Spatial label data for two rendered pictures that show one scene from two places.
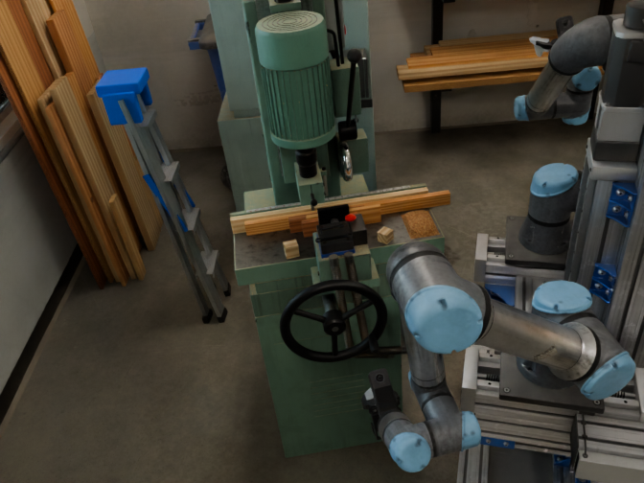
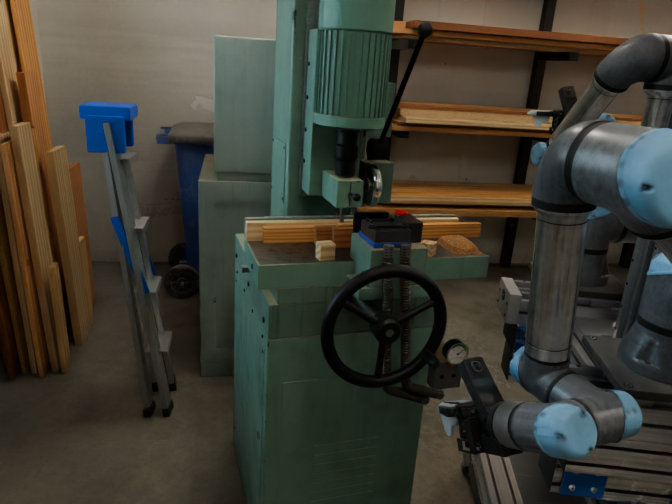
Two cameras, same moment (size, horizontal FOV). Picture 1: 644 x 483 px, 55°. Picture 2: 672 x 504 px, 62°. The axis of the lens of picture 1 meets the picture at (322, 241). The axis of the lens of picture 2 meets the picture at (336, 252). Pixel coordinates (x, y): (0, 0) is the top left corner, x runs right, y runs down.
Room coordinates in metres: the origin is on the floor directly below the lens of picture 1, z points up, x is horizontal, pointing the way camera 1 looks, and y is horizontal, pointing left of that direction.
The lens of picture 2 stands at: (0.16, 0.39, 1.34)
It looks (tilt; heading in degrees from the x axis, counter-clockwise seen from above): 18 degrees down; 345
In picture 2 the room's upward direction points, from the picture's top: 4 degrees clockwise
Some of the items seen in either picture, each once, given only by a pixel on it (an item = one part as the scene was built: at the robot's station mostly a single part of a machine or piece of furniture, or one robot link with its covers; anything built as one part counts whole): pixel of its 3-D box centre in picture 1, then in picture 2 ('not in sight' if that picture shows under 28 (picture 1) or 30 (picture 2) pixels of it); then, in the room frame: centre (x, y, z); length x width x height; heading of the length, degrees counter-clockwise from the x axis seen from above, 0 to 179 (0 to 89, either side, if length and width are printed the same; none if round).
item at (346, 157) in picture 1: (345, 161); (371, 185); (1.67, -0.10, 1.02); 0.12 x 0.03 x 0.12; 4
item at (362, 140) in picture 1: (353, 151); (374, 181); (1.73, -0.13, 1.02); 0.09 x 0.07 x 0.12; 94
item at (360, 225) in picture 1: (341, 234); (392, 228); (1.34, -0.06, 0.99); 0.13 x 0.11 x 0.06; 94
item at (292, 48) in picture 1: (297, 81); (353, 60); (1.53, 0.02, 1.35); 0.18 x 0.18 x 0.31
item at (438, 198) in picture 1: (348, 213); (377, 232); (1.54, -0.09, 0.92); 0.62 x 0.02 x 0.04; 94
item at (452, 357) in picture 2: not in sight; (453, 353); (1.34, -0.26, 0.65); 0.06 x 0.04 x 0.08; 94
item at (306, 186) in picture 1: (310, 184); (342, 191); (1.55, 0.02, 1.03); 0.14 x 0.07 x 0.09; 4
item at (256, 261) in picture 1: (338, 249); (372, 263); (1.43, -0.04, 0.87); 0.61 x 0.30 x 0.06; 94
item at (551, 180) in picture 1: (555, 191); (593, 219); (1.43, -0.67, 0.98); 0.13 x 0.12 x 0.14; 86
